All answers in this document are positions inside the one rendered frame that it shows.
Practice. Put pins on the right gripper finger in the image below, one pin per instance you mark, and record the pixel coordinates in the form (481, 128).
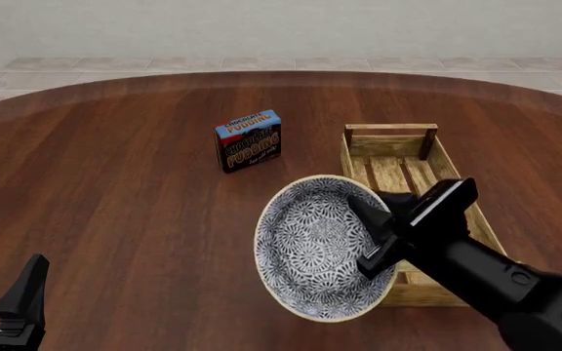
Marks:
(398, 200)
(373, 219)

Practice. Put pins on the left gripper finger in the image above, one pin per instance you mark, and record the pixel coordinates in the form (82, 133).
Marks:
(27, 292)

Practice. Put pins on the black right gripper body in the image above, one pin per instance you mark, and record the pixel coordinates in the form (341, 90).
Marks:
(437, 208)

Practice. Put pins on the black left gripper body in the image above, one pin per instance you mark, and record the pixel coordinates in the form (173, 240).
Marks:
(3, 340)

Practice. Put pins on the black white patterned bowl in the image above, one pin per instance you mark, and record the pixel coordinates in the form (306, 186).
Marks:
(310, 248)

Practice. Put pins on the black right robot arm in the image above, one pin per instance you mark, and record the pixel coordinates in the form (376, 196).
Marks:
(495, 281)

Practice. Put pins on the wooden slat tray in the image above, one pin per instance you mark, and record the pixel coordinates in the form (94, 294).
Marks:
(388, 172)

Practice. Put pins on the chocolate pudding box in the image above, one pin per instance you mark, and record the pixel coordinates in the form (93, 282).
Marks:
(249, 146)

